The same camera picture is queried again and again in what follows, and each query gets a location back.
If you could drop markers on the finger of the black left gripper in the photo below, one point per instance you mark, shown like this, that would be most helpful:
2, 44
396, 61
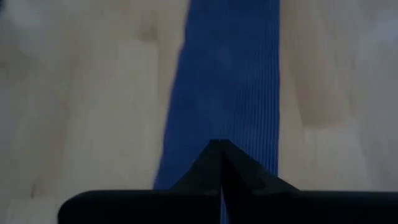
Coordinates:
199, 177
245, 180

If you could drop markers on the blue elastic bandage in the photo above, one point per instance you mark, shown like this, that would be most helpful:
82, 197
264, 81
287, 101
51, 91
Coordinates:
227, 77

